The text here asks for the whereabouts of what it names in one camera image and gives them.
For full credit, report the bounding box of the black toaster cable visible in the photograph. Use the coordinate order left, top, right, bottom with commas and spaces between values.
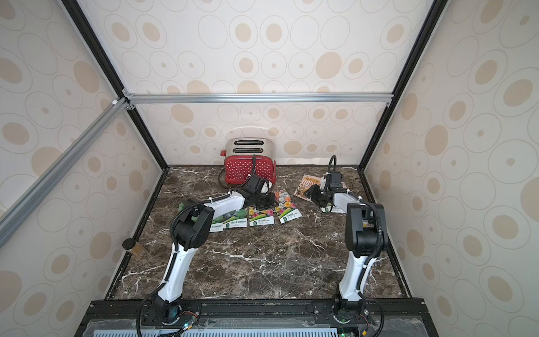
218, 167, 237, 190

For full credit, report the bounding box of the flower seed packet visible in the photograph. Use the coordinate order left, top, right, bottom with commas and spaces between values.
248, 207, 275, 227
274, 190, 303, 224
327, 182, 347, 214

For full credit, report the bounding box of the brown bottle black cap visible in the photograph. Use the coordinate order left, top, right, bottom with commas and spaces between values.
122, 238, 147, 259

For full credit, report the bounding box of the red polka dot toaster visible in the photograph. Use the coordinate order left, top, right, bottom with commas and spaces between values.
221, 138, 277, 185

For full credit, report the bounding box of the left diagonal aluminium rail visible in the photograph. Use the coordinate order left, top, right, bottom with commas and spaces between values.
1, 98, 127, 246

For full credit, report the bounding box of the horizontal aluminium rail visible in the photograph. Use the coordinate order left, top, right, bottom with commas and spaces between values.
122, 92, 393, 106

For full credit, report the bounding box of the orange striped seed packet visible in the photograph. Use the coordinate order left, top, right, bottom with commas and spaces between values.
294, 175, 321, 202

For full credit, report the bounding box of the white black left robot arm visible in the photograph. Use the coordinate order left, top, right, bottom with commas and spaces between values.
141, 155, 275, 325

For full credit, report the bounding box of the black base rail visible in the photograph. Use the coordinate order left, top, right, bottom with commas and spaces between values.
75, 299, 438, 336

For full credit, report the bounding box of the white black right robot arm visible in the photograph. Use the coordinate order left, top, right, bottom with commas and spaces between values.
304, 155, 387, 329

